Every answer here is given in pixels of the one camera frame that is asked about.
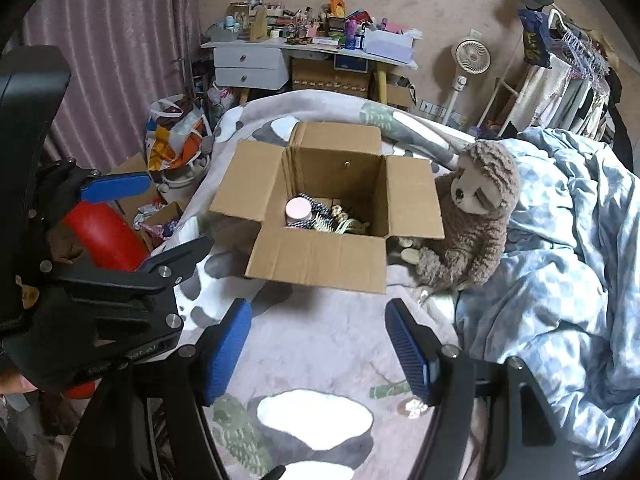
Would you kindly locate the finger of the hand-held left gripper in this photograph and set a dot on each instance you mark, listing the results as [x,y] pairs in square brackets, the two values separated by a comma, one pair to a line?
[180,255]
[115,186]

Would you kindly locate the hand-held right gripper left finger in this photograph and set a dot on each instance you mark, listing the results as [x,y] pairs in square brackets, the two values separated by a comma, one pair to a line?
[227,350]

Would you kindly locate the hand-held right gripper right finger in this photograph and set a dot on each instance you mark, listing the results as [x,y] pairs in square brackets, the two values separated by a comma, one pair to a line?
[407,350]

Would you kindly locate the cardboard box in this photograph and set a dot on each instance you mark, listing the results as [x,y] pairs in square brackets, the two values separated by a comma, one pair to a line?
[320,265]

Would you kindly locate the pink round compact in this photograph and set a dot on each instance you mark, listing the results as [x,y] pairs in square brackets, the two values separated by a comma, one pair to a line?
[298,207]

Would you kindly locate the cream hair claw clip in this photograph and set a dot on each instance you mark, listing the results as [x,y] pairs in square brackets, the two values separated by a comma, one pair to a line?
[352,227]

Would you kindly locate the cream hair comb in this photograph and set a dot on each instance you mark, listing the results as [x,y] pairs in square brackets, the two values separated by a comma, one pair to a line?
[327,226]

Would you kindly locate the brown star hair clip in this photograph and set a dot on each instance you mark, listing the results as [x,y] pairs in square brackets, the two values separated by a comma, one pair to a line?
[340,210]

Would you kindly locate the flat cardboard piece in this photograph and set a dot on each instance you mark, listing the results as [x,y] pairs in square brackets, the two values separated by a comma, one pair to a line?
[135,207]

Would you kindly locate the red cushion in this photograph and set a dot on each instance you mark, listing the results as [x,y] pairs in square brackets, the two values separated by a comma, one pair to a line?
[100,235]

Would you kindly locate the white round pot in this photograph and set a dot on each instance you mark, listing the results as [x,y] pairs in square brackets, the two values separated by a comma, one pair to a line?
[180,182]

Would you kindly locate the colourful shopping bag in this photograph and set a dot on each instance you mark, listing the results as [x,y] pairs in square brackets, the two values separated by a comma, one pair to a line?
[170,145]

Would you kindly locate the panda printed blanket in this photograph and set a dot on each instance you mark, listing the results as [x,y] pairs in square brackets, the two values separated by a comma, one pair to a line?
[310,335]

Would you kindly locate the brown sloth plush toy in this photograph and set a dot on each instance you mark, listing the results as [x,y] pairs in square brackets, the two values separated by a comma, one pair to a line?
[475,240]

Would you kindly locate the purple curtain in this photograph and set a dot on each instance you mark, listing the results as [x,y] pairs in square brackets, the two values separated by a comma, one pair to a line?
[125,35]

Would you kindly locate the blue checked duvet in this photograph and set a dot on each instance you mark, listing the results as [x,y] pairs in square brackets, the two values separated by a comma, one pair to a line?
[550,285]

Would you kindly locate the brown carton under desk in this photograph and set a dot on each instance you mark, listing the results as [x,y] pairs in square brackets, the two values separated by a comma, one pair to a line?
[320,79]

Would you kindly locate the white desk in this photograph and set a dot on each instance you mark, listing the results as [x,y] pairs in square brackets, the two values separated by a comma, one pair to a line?
[310,50]

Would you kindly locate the cluster of cosmetics bottles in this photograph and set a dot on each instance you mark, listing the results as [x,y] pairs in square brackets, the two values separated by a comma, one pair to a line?
[300,25]

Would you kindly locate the white storage box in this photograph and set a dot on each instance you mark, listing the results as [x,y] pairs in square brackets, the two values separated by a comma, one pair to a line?
[387,47]

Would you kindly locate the white standing fan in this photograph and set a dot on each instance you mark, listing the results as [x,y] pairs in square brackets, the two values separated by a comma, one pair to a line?
[470,57]

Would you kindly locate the clothes rack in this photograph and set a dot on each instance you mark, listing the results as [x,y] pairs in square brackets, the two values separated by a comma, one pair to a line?
[575,85]

